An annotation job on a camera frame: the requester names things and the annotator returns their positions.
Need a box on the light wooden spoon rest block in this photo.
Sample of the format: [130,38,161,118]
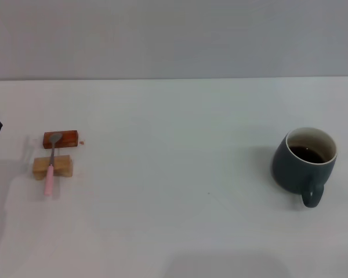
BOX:
[32,155,74,181]

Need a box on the dark grey ceramic coffee cup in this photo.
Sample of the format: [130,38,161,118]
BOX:
[271,126,338,209]

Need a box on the dark reddish brown wooden block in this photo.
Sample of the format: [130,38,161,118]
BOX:
[42,130,79,149]

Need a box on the pink handled metal spoon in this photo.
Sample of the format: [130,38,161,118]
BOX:
[43,132,63,196]

